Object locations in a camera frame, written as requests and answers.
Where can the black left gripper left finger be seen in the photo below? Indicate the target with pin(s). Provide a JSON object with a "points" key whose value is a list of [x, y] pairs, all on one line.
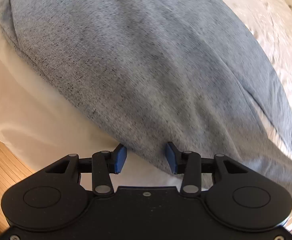
{"points": [[105, 163]]}

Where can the grey speckled pants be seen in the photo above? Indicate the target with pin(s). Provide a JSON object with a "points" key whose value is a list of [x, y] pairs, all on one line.
{"points": [[152, 71]]}

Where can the cream floral bedspread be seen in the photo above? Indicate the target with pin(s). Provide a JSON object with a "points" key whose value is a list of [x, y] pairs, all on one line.
{"points": [[39, 125]]}

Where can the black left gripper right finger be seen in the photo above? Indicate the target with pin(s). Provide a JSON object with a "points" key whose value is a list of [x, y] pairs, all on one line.
{"points": [[188, 164]]}

